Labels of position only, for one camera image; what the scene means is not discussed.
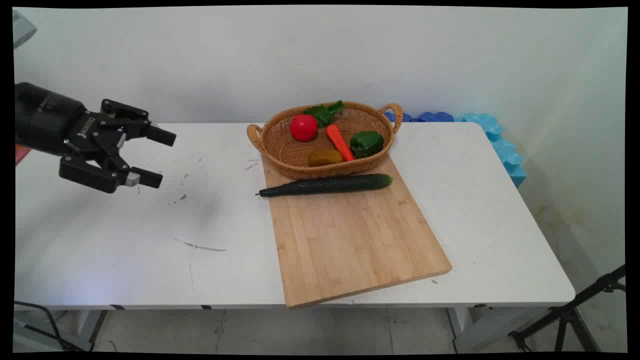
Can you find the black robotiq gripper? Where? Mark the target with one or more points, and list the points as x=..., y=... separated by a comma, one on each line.
x=47, y=120

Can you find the brown yellow toy potato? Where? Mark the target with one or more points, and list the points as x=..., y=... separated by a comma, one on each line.
x=325, y=157

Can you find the red flat object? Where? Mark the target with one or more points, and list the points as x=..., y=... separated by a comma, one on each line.
x=21, y=155

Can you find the grey white device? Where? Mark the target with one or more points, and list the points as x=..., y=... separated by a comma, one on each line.
x=22, y=30

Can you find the white table leg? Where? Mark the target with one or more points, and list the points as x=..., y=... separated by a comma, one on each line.
x=90, y=325
x=462, y=325

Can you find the red toy tomato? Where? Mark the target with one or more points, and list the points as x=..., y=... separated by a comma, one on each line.
x=303, y=127

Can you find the dark green toy cucumber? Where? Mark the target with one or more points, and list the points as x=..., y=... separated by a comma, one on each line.
x=330, y=185

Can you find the green toy bell pepper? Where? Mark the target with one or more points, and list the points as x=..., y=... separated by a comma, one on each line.
x=366, y=144

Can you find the bamboo wooden cutting board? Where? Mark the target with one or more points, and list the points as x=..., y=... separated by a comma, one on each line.
x=350, y=240

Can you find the dark blue foam piece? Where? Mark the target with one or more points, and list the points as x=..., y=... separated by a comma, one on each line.
x=435, y=117

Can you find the light blue foam piece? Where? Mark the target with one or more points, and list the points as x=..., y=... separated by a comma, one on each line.
x=505, y=150

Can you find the black tripod stand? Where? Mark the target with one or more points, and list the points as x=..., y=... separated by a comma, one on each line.
x=567, y=314

